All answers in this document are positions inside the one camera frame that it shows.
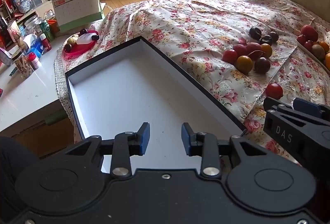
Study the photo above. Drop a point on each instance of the small orange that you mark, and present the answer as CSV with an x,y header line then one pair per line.
x,y
328,60
324,46

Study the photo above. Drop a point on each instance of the glass jar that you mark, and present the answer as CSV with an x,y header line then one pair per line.
x,y
33,23

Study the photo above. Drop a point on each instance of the pink plate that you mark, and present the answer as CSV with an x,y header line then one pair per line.
x,y
80,50

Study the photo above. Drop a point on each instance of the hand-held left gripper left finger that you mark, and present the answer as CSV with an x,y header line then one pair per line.
x,y
145,137

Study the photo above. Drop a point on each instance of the white fruit plate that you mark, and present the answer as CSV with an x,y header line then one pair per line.
x,y
303,49

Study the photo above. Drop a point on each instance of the white bottle with dark cap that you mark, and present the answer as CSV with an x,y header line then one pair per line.
x,y
87,39

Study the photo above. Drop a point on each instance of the dark purple tomato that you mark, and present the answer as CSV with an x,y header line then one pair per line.
x,y
262,65

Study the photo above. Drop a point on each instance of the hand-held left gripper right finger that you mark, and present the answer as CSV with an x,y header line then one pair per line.
x,y
186,139

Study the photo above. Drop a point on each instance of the yellow ginger root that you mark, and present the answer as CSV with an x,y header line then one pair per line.
x,y
73,40

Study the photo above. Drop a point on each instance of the black box with white inside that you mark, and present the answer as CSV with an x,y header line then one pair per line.
x,y
144,100

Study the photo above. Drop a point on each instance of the brown kiwi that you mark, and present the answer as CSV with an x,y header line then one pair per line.
x,y
318,51

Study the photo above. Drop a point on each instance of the blue and white vase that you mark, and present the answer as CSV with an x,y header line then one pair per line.
x,y
23,4

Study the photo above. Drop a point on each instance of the white lace mat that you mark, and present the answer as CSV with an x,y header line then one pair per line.
x,y
60,79

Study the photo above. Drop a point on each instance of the yellow orange tomato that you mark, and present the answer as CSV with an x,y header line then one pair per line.
x,y
244,64

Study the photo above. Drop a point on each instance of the blue tissue pack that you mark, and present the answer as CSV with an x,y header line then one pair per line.
x,y
36,45

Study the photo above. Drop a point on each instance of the floral tablecloth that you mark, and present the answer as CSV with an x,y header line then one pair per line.
x,y
196,20

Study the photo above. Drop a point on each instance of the green can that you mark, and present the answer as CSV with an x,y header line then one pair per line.
x,y
47,30

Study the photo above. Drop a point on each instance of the desk calendar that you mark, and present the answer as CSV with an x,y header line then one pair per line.
x,y
76,8

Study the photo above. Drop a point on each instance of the small red tomato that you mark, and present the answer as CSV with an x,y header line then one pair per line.
x,y
301,39
308,45

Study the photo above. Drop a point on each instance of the patterned toothpick cup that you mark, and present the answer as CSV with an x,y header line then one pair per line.
x,y
23,66

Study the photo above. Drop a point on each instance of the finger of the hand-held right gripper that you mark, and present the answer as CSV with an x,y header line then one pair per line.
x,y
308,106
281,128

